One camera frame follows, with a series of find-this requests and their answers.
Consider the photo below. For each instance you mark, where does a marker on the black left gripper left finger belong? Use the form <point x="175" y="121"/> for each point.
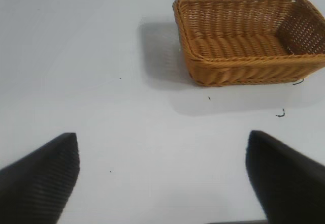
<point x="38" y="180"/>

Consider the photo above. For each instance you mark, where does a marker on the brown woven wicker basket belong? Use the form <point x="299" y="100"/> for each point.
<point x="243" y="66"/>

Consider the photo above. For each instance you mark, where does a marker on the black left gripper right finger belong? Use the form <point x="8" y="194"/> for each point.
<point x="287" y="180"/>

